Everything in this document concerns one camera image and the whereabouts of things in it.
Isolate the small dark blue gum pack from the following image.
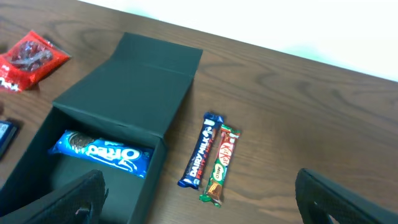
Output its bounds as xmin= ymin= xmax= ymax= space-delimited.
xmin=0 ymin=121 xmax=18 ymax=157

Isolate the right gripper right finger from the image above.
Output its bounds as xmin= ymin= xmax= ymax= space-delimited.
xmin=295 ymin=168 xmax=397 ymax=224

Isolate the black gift box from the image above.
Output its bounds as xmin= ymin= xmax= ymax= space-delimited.
xmin=1 ymin=33 xmax=202 ymax=223

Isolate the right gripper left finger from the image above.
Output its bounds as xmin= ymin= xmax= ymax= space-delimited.
xmin=1 ymin=170 xmax=108 ymax=224

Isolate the blue oreo pack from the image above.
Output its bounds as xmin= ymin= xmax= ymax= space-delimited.
xmin=49 ymin=130 xmax=154 ymax=179

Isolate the kitkat milo bar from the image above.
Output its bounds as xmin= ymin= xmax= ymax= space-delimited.
xmin=199 ymin=124 xmax=241 ymax=208

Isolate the red snack packet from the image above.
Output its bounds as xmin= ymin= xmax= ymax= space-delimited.
xmin=1 ymin=31 xmax=70 ymax=92

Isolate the dairy milk chocolate bar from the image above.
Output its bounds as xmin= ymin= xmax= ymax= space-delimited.
xmin=177 ymin=112 xmax=224 ymax=190

